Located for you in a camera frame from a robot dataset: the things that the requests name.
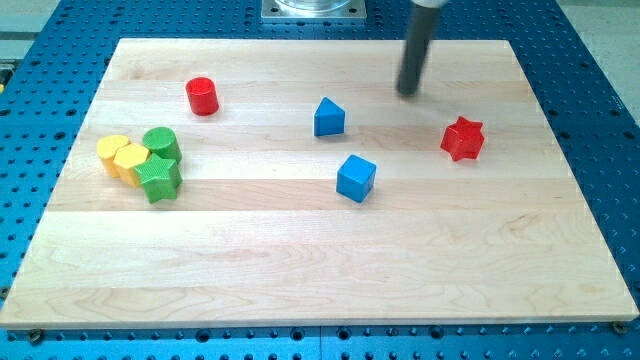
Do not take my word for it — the blue cube block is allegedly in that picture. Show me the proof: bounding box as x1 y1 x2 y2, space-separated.
336 155 377 203

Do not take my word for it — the blue triangle block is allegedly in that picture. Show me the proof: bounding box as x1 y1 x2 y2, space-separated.
313 97 346 137

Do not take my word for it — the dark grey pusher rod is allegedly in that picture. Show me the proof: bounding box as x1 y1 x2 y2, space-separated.
396 3 442 97

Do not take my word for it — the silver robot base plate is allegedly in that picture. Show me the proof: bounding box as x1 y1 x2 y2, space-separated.
261 0 367 22

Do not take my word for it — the yellow cylinder block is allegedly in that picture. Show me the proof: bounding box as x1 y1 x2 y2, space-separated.
96 135 130 178

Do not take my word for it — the red cylinder block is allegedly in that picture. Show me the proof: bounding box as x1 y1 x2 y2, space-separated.
185 77 219 116

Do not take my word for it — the red star block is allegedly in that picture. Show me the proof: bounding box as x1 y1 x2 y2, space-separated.
440 116 485 162

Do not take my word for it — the blue perforated metal table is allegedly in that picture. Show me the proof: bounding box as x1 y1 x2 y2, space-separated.
1 0 639 359

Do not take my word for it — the green star block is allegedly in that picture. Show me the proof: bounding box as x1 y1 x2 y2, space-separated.
134 153 182 203

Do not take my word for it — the light wooden board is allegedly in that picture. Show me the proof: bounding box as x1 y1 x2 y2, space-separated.
1 38 638 329

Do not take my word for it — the green cylinder block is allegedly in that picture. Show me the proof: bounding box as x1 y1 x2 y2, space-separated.
142 127 182 163

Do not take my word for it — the yellow hexagon block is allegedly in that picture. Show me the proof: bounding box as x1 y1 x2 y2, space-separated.
114 143 150 187

